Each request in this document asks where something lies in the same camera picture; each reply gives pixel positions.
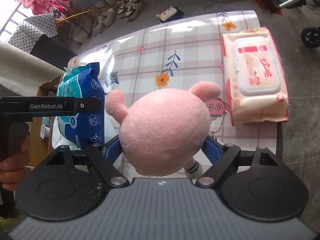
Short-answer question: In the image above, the pink pig plush toy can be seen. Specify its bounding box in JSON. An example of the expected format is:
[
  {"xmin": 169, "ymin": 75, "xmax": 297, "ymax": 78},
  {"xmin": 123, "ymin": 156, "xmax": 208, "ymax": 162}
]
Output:
[{"xmin": 105, "ymin": 81, "xmax": 221, "ymax": 179}]

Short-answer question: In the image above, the white black plush slipper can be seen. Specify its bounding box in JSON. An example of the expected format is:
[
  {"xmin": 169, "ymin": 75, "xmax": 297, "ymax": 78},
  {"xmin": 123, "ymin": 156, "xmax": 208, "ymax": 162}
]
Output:
[{"xmin": 156, "ymin": 7, "xmax": 184, "ymax": 23}]

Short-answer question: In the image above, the white teal plastic shopping bag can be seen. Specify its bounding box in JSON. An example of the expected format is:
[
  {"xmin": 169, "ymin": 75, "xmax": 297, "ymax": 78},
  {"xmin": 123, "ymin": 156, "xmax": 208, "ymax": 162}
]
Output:
[{"xmin": 51, "ymin": 117, "xmax": 78, "ymax": 150}]

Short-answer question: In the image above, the polka dot cloth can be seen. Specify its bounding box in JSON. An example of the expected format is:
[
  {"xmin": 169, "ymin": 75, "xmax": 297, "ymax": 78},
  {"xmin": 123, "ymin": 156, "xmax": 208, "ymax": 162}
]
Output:
[{"xmin": 8, "ymin": 13, "xmax": 58, "ymax": 54}]

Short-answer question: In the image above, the brown cardboard box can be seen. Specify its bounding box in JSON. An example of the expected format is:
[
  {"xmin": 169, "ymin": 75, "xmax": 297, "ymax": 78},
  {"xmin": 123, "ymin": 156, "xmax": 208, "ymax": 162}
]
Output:
[{"xmin": 29, "ymin": 75, "xmax": 62, "ymax": 167}]

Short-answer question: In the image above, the black stroller wheel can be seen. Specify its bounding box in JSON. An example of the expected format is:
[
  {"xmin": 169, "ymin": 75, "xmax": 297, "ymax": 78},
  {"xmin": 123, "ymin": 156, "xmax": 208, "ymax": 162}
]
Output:
[{"xmin": 300, "ymin": 27, "xmax": 320, "ymax": 48}]

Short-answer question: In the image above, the brown white sneaker left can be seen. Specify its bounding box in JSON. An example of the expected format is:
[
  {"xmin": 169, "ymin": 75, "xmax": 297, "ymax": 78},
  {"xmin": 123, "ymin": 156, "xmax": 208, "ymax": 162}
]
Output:
[{"xmin": 117, "ymin": 0, "xmax": 130, "ymax": 19}]

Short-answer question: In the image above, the pink baby wipes pack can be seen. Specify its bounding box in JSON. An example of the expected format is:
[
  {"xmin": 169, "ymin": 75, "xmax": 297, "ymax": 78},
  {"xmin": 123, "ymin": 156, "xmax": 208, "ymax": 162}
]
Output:
[{"xmin": 222, "ymin": 27, "xmax": 289, "ymax": 126}]

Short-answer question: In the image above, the brown white sneaker right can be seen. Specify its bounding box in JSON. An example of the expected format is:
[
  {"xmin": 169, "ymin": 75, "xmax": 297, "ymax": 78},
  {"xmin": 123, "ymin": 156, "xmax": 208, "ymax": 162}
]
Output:
[{"xmin": 125, "ymin": 0, "xmax": 143, "ymax": 21}]

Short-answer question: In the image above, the person's left hand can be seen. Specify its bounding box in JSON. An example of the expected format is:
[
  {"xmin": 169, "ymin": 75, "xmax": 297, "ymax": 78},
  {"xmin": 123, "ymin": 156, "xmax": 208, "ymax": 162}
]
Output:
[{"xmin": 0, "ymin": 135, "xmax": 30, "ymax": 191}]

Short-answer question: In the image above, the brown white sneaker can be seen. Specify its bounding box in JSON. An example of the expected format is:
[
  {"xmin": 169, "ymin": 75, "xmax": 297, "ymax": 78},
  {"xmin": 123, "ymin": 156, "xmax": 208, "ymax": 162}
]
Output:
[
  {"xmin": 117, "ymin": 0, "xmax": 130, "ymax": 19},
  {"xmin": 125, "ymin": 0, "xmax": 143, "ymax": 21}
]

